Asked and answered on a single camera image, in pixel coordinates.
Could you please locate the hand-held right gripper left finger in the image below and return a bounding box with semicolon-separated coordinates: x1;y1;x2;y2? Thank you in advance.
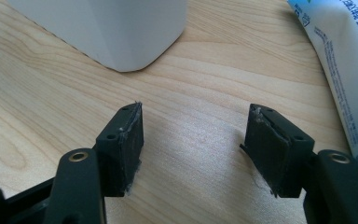
94;102;145;198

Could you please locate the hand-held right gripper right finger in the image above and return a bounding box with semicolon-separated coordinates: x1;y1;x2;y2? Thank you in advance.
240;103;316;199

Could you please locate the blue and white toothpaste tube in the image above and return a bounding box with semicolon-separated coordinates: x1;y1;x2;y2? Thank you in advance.
287;0;358;182

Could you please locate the grey plastic holder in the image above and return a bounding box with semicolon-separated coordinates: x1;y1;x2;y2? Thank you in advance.
7;0;189;73

